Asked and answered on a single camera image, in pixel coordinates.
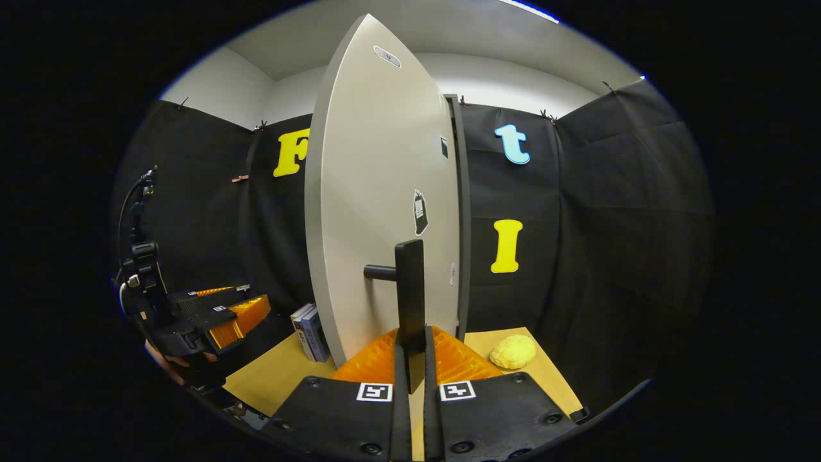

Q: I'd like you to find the blue book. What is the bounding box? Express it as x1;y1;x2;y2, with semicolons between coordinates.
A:
300;306;332;363

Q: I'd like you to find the dark grey cabinet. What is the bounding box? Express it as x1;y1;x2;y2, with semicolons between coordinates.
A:
446;94;473;341

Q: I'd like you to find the black cabinet door handle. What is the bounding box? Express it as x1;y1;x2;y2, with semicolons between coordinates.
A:
364;239;427;393

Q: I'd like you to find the black backdrop cloth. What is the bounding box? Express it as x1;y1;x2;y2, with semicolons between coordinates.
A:
112;77;716;411

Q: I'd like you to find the black cable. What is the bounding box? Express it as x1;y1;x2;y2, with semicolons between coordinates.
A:
117;167;158;289

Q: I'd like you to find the beige cabinet door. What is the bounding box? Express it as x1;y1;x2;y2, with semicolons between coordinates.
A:
304;14;461;368

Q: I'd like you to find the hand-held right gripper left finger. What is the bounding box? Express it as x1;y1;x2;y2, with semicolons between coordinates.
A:
269;327;411;462

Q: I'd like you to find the long ceiling light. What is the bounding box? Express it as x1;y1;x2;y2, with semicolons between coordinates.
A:
497;0;560;25

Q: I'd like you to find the white and black book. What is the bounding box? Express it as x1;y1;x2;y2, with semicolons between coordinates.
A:
291;303;316;361

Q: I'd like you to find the yellow lumpy ball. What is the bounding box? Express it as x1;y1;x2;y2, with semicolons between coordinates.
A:
489;334;537;371

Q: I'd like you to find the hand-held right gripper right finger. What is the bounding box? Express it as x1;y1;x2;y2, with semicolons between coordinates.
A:
423;326;578;462

